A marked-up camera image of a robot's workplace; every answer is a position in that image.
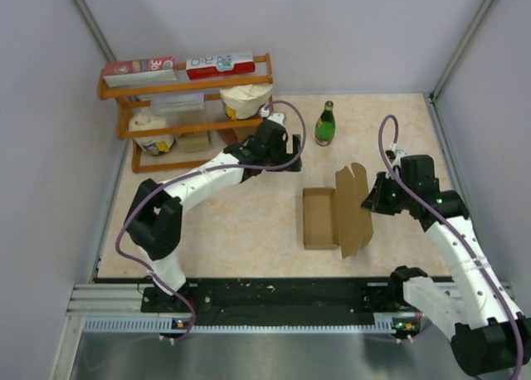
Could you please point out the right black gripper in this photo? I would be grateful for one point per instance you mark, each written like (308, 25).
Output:
(375, 202)

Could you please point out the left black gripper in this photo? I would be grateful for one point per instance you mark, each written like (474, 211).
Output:
(282, 145)

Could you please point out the brown cardboard box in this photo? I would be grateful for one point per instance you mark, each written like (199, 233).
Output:
(333, 218)

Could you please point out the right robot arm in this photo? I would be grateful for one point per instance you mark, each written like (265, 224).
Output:
(486, 329)

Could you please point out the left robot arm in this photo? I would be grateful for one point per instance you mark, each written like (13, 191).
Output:
(155, 218)

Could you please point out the clear plastic box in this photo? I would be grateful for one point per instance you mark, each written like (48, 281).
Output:
(175, 103)

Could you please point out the brown block on shelf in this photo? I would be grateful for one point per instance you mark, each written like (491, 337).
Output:
(236, 135)

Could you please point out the white bag upper shelf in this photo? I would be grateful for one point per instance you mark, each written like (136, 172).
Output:
(244, 101)

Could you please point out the green glass bottle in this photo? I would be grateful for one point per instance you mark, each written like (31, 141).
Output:
(324, 130)

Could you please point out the tan block on shelf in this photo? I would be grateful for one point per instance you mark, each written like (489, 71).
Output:
(193, 142)

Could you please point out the red white carton right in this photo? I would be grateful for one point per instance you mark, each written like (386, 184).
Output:
(220, 65)

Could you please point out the red white carton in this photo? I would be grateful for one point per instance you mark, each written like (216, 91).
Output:
(140, 71)
(220, 65)

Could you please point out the orange wooden shelf rack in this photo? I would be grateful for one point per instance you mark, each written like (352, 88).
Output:
(154, 134)

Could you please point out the red white carton left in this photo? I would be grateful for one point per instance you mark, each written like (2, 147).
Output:
(140, 71)

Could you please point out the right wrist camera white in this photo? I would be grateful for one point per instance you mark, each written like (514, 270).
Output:
(395, 155)

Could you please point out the grey slotted cable duct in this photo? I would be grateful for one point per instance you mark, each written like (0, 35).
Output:
(167, 325)

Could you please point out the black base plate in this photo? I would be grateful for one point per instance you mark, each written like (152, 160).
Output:
(279, 301)

